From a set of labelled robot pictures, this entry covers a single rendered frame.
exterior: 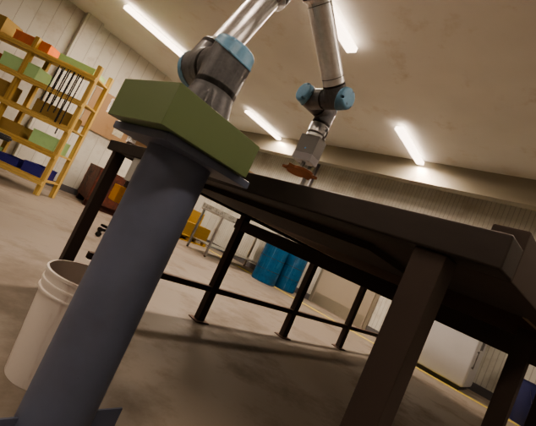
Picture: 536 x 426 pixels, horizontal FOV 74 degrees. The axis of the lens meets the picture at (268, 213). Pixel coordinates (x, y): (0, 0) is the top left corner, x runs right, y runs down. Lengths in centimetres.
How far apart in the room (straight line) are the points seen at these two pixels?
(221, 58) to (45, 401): 89
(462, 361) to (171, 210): 531
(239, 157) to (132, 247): 33
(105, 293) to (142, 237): 15
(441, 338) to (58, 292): 528
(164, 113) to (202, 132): 9
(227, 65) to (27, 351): 108
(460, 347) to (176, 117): 545
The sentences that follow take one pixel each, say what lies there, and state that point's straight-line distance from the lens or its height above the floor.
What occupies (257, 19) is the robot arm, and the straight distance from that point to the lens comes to 122.
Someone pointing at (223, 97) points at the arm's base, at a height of 103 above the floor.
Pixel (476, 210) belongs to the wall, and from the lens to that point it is 705.
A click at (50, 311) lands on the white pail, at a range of 136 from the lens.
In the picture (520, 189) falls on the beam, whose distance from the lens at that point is 627.
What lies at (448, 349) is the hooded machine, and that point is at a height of 43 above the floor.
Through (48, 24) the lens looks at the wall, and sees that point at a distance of 782.
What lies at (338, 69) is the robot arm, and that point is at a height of 135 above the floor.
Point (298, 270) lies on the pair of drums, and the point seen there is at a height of 48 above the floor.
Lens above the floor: 75
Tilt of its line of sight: 4 degrees up
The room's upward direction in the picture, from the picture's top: 25 degrees clockwise
